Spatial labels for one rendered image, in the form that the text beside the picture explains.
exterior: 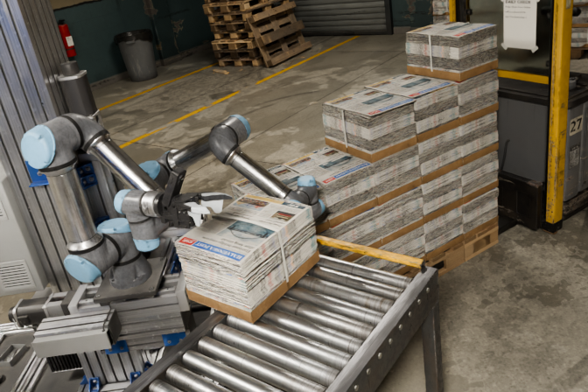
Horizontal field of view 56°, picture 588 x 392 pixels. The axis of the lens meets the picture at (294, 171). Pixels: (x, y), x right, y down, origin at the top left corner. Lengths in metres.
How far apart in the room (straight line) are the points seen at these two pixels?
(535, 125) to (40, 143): 2.75
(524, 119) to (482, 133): 0.54
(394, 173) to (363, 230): 0.31
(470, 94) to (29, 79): 2.03
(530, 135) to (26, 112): 2.75
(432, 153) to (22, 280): 1.93
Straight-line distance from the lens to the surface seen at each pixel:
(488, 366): 2.72
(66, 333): 2.14
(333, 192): 2.50
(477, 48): 2.97
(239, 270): 1.64
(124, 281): 2.06
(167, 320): 2.13
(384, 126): 2.60
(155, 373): 1.70
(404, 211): 2.83
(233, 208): 1.93
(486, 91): 3.06
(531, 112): 3.57
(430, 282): 1.85
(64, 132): 1.79
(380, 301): 1.77
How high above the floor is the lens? 1.88
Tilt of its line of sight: 23 degrees down
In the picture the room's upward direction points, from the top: 9 degrees counter-clockwise
